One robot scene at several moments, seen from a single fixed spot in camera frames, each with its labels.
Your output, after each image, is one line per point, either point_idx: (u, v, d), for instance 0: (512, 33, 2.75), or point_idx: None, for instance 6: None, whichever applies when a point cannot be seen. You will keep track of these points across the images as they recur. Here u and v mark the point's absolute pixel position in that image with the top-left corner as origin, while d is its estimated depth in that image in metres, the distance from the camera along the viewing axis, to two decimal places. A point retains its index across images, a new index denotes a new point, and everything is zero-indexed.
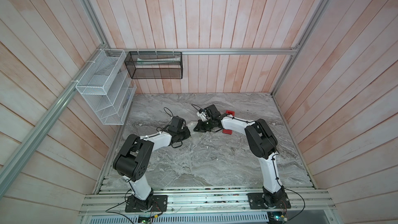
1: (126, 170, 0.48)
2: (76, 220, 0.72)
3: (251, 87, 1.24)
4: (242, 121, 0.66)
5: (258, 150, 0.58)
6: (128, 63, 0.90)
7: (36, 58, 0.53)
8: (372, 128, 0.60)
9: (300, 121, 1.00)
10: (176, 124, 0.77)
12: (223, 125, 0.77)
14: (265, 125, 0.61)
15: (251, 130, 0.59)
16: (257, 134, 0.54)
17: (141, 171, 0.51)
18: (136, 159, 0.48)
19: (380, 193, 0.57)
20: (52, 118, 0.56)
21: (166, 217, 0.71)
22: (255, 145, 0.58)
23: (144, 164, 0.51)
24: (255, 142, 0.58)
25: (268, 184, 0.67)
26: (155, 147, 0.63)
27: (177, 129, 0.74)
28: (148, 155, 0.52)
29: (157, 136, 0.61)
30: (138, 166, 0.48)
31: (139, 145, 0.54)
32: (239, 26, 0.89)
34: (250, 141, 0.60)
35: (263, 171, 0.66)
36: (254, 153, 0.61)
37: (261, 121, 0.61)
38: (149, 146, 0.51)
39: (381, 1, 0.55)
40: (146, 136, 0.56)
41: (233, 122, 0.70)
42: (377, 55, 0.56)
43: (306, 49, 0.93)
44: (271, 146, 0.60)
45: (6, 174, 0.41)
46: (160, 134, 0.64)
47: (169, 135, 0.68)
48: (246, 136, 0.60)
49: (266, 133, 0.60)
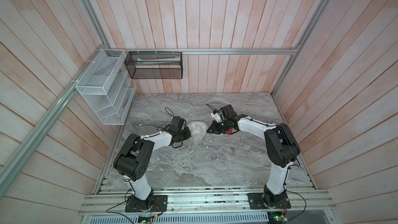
1: (126, 169, 0.48)
2: (76, 220, 0.72)
3: (251, 87, 1.24)
4: (261, 124, 0.61)
5: (279, 157, 0.52)
6: (128, 63, 0.90)
7: (36, 58, 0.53)
8: (372, 128, 0.60)
9: (300, 121, 1.00)
10: (176, 124, 0.77)
12: (240, 126, 0.72)
14: (288, 131, 0.55)
15: (271, 135, 0.53)
16: (278, 140, 0.53)
17: (142, 170, 0.51)
18: (137, 159, 0.49)
19: (380, 193, 0.57)
20: (52, 118, 0.56)
21: (166, 217, 0.71)
22: (274, 151, 0.53)
23: (144, 164, 0.52)
24: (275, 148, 0.52)
25: (272, 186, 0.65)
26: (156, 146, 0.60)
27: (178, 129, 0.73)
28: (148, 155, 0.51)
29: (157, 136, 0.61)
30: (138, 165, 0.48)
31: (139, 145, 0.54)
32: (239, 26, 0.89)
34: (269, 146, 0.55)
35: (271, 173, 0.63)
36: (273, 160, 0.56)
37: (283, 126, 0.55)
38: (150, 146, 0.51)
39: (381, 2, 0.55)
40: (147, 136, 0.57)
41: (251, 124, 0.64)
42: (377, 55, 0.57)
43: (305, 49, 0.93)
44: (292, 155, 0.54)
45: (6, 174, 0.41)
46: (161, 133, 0.65)
47: (169, 134, 0.69)
48: (267, 140, 0.55)
49: (288, 140, 0.56)
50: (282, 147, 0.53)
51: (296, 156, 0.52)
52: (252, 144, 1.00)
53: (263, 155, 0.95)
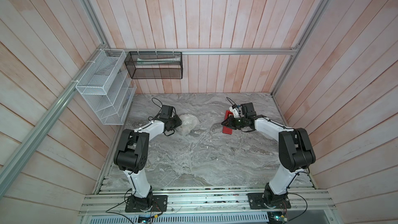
1: (128, 163, 0.50)
2: (76, 220, 0.72)
3: (251, 87, 1.24)
4: (278, 126, 0.59)
5: (289, 161, 0.50)
6: (128, 63, 0.90)
7: (36, 58, 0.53)
8: (372, 128, 0.60)
9: (300, 121, 1.00)
10: (167, 111, 0.79)
12: (256, 125, 0.71)
14: (306, 137, 0.52)
15: (286, 136, 0.52)
16: (293, 143, 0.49)
17: (142, 162, 0.53)
18: (136, 152, 0.50)
19: (380, 193, 0.57)
20: (52, 118, 0.56)
21: (166, 217, 0.71)
22: (286, 154, 0.51)
23: (144, 154, 0.53)
24: (288, 150, 0.51)
25: (275, 188, 0.65)
26: (151, 137, 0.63)
27: (168, 116, 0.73)
28: (146, 145, 0.54)
29: (149, 126, 0.61)
30: (139, 156, 0.50)
31: (134, 138, 0.55)
32: (239, 26, 0.89)
34: (282, 148, 0.53)
35: (277, 173, 0.62)
36: (283, 163, 0.53)
37: (301, 130, 0.53)
38: (145, 137, 0.52)
39: (381, 2, 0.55)
40: (140, 128, 0.57)
41: (268, 125, 0.63)
42: (377, 55, 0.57)
43: (306, 49, 0.93)
44: (304, 163, 0.51)
45: (5, 174, 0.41)
46: (153, 123, 0.66)
47: (161, 122, 0.70)
48: (280, 142, 0.53)
49: (303, 146, 0.51)
50: (295, 151, 0.52)
51: (309, 164, 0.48)
52: (252, 144, 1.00)
53: (263, 155, 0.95)
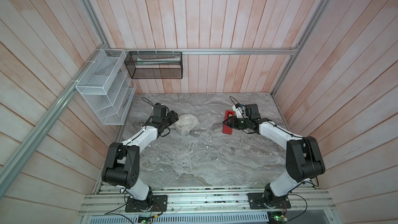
1: (117, 181, 0.46)
2: (76, 220, 0.72)
3: (251, 87, 1.24)
4: (285, 133, 0.56)
5: (297, 172, 0.47)
6: (129, 63, 0.90)
7: (36, 58, 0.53)
8: (372, 128, 0.60)
9: (300, 121, 1.00)
10: (159, 114, 0.73)
12: (260, 129, 0.67)
14: (315, 146, 0.49)
15: (295, 145, 0.48)
16: (301, 153, 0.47)
17: (133, 177, 0.49)
18: (126, 168, 0.46)
19: (380, 193, 0.57)
20: (52, 118, 0.56)
21: (166, 216, 0.72)
22: (295, 164, 0.48)
23: (134, 170, 0.49)
24: (297, 160, 0.48)
25: (276, 190, 0.64)
26: (142, 147, 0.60)
27: (161, 119, 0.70)
28: (136, 160, 0.49)
29: (140, 136, 0.56)
30: (129, 173, 0.46)
31: (124, 152, 0.50)
32: (239, 26, 0.89)
34: (289, 157, 0.50)
35: (280, 178, 0.60)
36: (290, 173, 0.51)
37: (310, 139, 0.50)
38: (134, 152, 0.47)
39: (381, 2, 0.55)
40: (129, 140, 0.52)
41: (274, 131, 0.59)
42: (377, 55, 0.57)
43: (306, 49, 0.93)
44: (313, 173, 0.48)
45: (6, 174, 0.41)
46: (145, 130, 0.61)
47: (154, 129, 0.65)
48: (287, 151, 0.50)
49: (312, 155, 0.49)
50: (304, 162, 0.48)
51: (318, 174, 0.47)
52: (252, 144, 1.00)
53: (263, 155, 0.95)
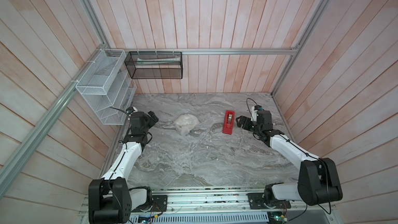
1: (110, 219, 0.41)
2: (76, 220, 0.72)
3: (251, 87, 1.24)
4: (299, 151, 0.52)
5: (311, 196, 0.43)
6: (128, 63, 0.90)
7: (37, 59, 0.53)
8: (372, 128, 0.60)
9: (300, 121, 1.00)
10: (138, 124, 0.65)
12: (272, 143, 0.63)
14: (332, 170, 0.45)
15: (310, 168, 0.44)
16: (316, 176, 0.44)
17: (127, 210, 0.45)
18: (116, 204, 0.41)
19: (380, 193, 0.57)
20: (52, 118, 0.56)
21: (166, 217, 0.71)
22: (308, 187, 0.44)
23: (126, 204, 0.44)
24: (311, 184, 0.44)
25: (278, 193, 0.64)
26: (128, 169, 0.51)
27: (140, 128, 0.66)
28: (126, 192, 0.45)
29: (123, 163, 0.49)
30: (121, 208, 0.41)
31: (109, 185, 0.44)
32: (239, 26, 0.89)
34: (301, 179, 0.46)
35: (285, 187, 0.59)
36: (302, 195, 0.47)
37: (327, 160, 0.46)
38: (120, 186, 0.41)
39: (381, 2, 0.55)
40: (112, 170, 0.46)
41: (287, 148, 0.55)
42: (377, 55, 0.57)
43: (305, 49, 0.93)
44: (328, 199, 0.44)
45: (6, 174, 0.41)
46: (127, 151, 0.54)
47: (136, 145, 0.58)
48: (301, 171, 0.46)
49: (329, 180, 0.44)
50: (318, 186, 0.44)
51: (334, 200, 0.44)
52: (252, 144, 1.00)
53: (263, 155, 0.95)
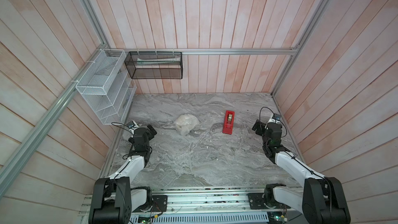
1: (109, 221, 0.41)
2: (76, 220, 0.72)
3: (251, 87, 1.24)
4: (303, 168, 0.51)
5: (315, 216, 0.42)
6: (128, 63, 0.90)
7: (37, 59, 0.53)
8: (372, 128, 0.60)
9: (300, 122, 1.00)
10: (142, 142, 0.69)
12: (277, 159, 0.63)
14: (339, 190, 0.43)
15: (314, 186, 0.44)
16: (321, 195, 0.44)
17: (127, 213, 0.45)
18: (117, 204, 0.42)
19: (380, 193, 0.57)
20: (52, 118, 0.57)
21: (166, 217, 0.71)
22: (313, 206, 0.42)
23: (127, 205, 0.45)
24: (316, 203, 0.42)
25: (279, 196, 0.63)
26: (132, 176, 0.54)
27: (144, 145, 0.70)
28: (127, 193, 0.45)
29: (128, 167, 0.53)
30: (121, 209, 0.41)
31: (112, 186, 0.47)
32: (239, 26, 0.89)
34: (307, 197, 0.44)
35: (287, 194, 0.57)
36: (307, 215, 0.45)
37: (334, 181, 0.44)
38: (125, 183, 0.44)
39: (381, 2, 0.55)
40: (117, 173, 0.48)
41: (292, 164, 0.54)
42: (377, 55, 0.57)
43: (306, 49, 0.93)
44: (335, 221, 0.42)
45: (6, 174, 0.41)
46: (131, 161, 0.57)
47: (140, 158, 0.61)
48: (306, 189, 0.44)
49: (336, 201, 0.43)
50: (324, 206, 0.43)
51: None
52: (252, 144, 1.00)
53: (263, 155, 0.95)
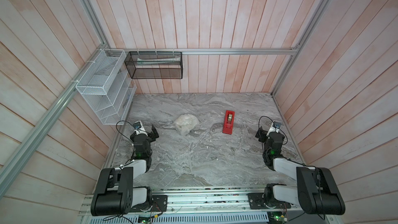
1: (111, 208, 0.42)
2: (76, 220, 0.72)
3: (251, 87, 1.24)
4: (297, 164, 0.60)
5: (310, 202, 0.43)
6: (128, 63, 0.90)
7: (37, 59, 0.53)
8: (372, 128, 0.60)
9: (300, 121, 1.00)
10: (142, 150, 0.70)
12: (275, 165, 0.66)
14: (329, 178, 0.46)
15: (306, 173, 0.47)
16: (312, 181, 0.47)
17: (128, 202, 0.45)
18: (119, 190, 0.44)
19: (379, 193, 0.57)
20: (52, 118, 0.56)
21: (166, 217, 0.71)
22: (306, 192, 0.44)
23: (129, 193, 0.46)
24: (309, 189, 0.44)
25: (279, 193, 0.63)
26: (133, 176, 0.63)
27: (145, 153, 0.71)
28: (130, 181, 0.48)
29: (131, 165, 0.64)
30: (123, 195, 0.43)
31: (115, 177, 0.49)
32: (239, 27, 0.89)
34: (300, 185, 0.47)
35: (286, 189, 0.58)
36: (301, 204, 0.46)
37: (324, 169, 0.47)
38: (127, 172, 0.47)
39: (381, 2, 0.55)
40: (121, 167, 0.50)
41: (286, 163, 0.58)
42: (377, 55, 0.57)
43: (306, 49, 0.93)
44: (329, 208, 0.43)
45: (6, 174, 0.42)
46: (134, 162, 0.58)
47: (142, 162, 0.64)
48: (298, 178, 0.48)
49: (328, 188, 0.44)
50: (316, 191, 0.45)
51: (335, 210, 0.43)
52: (252, 144, 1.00)
53: None
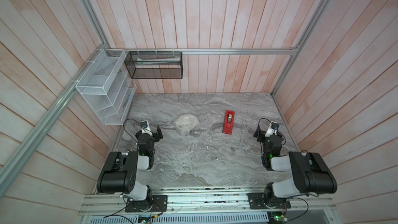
1: (115, 185, 0.45)
2: (76, 220, 0.72)
3: (251, 87, 1.24)
4: None
5: (302, 178, 0.46)
6: (128, 63, 0.90)
7: (37, 59, 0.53)
8: (372, 128, 0.60)
9: (300, 121, 1.00)
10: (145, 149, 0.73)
12: (272, 164, 0.69)
14: (319, 159, 0.50)
15: (297, 155, 0.51)
16: (304, 162, 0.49)
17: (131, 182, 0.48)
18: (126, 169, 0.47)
19: (379, 193, 0.57)
20: (52, 117, 0.56)
21: (166, 217, 0.71)
22: (299, 172, 0.47)
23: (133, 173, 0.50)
24: (300, 167, 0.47)
25: (279, 192, 0.63)
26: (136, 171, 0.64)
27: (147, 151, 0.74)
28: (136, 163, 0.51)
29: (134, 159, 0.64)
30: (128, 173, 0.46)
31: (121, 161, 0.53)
32: (239, 26, 0.89)
34: (294, 168, 0.50)
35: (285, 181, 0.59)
36: (297, 186, 0.48)
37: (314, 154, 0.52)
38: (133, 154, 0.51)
39: (381, 2, 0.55)
40: None
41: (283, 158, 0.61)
42: (377, 55, 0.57)
43: (306, 49, 0.93)
44: (322, 183, 0.45)
45: (6, 174, 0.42)
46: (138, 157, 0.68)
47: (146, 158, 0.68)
48: (291, 162, 0.52)
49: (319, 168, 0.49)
50: (307, 168, 0.48)
51: (328, 187, 0.46)
52: (252, 144, 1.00)
53: None
